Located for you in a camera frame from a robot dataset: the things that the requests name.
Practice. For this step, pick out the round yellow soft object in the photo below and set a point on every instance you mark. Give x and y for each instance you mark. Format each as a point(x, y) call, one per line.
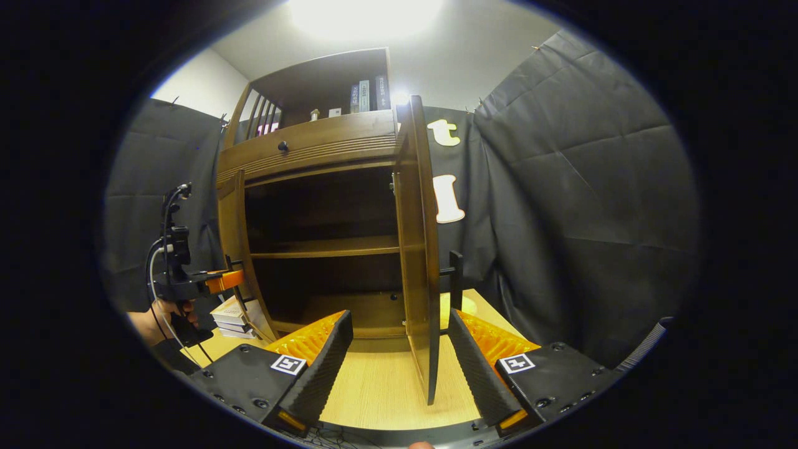
point(467, 307)

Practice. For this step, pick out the wooden inner cabinet shelf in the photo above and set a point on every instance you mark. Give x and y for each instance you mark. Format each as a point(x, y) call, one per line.
point(330, 247)

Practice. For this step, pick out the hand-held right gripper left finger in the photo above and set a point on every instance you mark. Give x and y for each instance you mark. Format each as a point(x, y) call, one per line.
point(324, 374)

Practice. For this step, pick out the wooden double-door shoe cabinet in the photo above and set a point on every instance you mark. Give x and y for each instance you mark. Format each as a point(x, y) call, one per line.
point(312, 75)

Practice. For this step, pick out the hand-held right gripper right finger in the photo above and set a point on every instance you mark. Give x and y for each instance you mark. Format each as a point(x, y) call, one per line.
point(477, 374)

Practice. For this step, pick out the large ceiling light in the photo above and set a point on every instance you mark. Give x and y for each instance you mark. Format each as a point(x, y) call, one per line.
point(365, 15)

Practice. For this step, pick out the grey-blue book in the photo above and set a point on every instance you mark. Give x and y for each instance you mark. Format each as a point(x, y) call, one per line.
point(355, 100)

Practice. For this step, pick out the stack of white booklets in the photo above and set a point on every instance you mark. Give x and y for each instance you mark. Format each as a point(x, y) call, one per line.
point(234, 315)

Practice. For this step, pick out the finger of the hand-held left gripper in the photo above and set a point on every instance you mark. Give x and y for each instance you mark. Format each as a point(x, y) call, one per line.
point(224, 280)

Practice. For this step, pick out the black backdrop cloth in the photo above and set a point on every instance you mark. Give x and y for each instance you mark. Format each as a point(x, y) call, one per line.
point(592, 187)

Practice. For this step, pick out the light blue book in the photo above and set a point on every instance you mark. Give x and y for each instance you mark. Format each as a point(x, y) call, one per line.
point(365, 96)

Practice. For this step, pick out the dark book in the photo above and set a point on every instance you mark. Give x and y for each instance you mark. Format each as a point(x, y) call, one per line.
point(382, 93)

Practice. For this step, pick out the wooden drawer with black knob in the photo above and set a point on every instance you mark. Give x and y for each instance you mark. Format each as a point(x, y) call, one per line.
point(324, 143)

